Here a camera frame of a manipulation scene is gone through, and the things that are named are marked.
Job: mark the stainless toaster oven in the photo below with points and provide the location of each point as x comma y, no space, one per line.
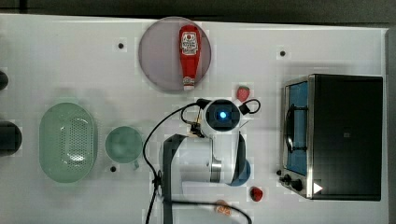
332,137

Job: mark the green mug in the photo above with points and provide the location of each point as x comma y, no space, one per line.
124,145

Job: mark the red strawberry near oven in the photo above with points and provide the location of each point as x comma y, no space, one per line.
256,194

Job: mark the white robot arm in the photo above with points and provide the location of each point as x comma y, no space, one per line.
217,156

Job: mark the round pink plate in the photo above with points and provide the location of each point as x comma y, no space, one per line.
158,54

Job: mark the black round object left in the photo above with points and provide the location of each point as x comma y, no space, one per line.
10,138

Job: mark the red strawberry near plate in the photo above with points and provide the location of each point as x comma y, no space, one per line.
242,93

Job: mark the green perforated colander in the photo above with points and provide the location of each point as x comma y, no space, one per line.
67,143

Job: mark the dark object left edge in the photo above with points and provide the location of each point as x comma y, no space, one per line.
3,80

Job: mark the blue bowl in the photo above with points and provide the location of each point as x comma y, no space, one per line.
241,174

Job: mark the red ketchup bottle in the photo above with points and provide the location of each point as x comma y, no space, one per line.
189,54

